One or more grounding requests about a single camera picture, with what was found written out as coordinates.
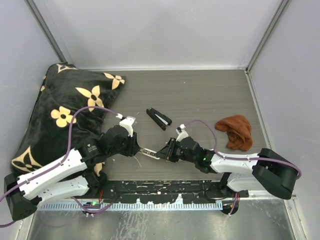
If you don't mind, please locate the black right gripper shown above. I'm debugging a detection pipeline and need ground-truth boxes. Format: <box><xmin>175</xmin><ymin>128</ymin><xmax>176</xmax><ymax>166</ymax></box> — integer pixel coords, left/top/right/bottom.
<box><xmin>155</xmin><ymin>137</ymin><xmax>197</xmax><ymax>164</ymax></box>

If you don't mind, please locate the black stapler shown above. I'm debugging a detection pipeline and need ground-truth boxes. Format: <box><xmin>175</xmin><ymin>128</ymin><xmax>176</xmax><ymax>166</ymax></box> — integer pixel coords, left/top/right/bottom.
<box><xmin>146</xmin><ymin>107</ymin><xmax>172</xmax><ymax>131</ymax></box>

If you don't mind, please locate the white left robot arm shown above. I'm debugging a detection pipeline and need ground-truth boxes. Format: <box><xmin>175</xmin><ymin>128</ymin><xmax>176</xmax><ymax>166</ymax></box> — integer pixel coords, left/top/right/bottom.
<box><xmin>1</xmin><ymin>116</ymin><xmax>140</xmax><ymax>221</ymax></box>

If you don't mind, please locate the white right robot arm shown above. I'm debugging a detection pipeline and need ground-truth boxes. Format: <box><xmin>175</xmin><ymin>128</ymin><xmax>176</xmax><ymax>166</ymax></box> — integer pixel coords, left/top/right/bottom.
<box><xmin>155</xmin><ymin>124</ymin><xmax>301</xmax><ymax>200</ymax></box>

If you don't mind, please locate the black floral cushion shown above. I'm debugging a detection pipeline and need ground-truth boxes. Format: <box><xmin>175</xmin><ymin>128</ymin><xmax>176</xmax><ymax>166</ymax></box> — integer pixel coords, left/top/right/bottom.
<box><xmin>10</xmin><ymin>62</ymin><xmax>126</xmax><ymax>177</ymax></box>

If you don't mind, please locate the orange brown cloth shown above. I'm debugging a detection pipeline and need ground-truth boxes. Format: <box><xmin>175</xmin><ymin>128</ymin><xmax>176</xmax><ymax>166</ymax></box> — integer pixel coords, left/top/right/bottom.
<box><xmin>215</xmin><ymin>114</ymin><xmax>253</xmax><ymax>152</ymax></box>

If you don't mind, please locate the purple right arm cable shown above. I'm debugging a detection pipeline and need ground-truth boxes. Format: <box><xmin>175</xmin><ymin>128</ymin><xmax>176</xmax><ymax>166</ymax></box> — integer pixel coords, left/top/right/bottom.
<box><xmin>182</xmin><ymin>119</ymin><xmax>303</xmax><ymax>181</ymax></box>

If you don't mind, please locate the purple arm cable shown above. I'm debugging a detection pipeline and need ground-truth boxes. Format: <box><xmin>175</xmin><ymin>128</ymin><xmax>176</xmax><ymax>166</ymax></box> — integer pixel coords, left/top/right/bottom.
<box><xmin>182</xmin><ymin>119</ymin><xmax>303</xmax><ymax>181</ymax></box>
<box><xmin>0</xmin><ymin>106</ymin><xmax>126</xmax><ymax>228</ymax></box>

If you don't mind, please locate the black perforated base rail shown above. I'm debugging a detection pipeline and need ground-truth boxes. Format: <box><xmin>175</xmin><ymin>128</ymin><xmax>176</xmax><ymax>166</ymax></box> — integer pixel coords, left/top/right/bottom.
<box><xmin>70</xmin><ymin>179</ymin><xmax>236</xmax><ymax>206</ymax></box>

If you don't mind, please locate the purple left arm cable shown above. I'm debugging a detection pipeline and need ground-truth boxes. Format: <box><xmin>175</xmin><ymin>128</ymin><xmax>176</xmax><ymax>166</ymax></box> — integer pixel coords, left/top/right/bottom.
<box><xmin>0</xmin><ymin>106</ymin><xmax>126</xmax><ymax>228</ymax></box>

